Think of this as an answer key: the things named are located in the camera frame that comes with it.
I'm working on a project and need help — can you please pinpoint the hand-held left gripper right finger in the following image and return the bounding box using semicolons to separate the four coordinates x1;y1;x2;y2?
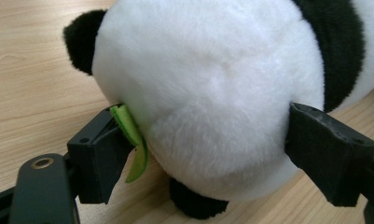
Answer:
284;102;374;208

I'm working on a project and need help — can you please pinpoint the panda plush toy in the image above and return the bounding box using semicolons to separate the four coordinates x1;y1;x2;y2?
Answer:
62;0;374;220

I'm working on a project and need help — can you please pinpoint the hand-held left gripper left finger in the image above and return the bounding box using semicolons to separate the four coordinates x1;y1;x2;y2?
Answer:
66;105;136;205

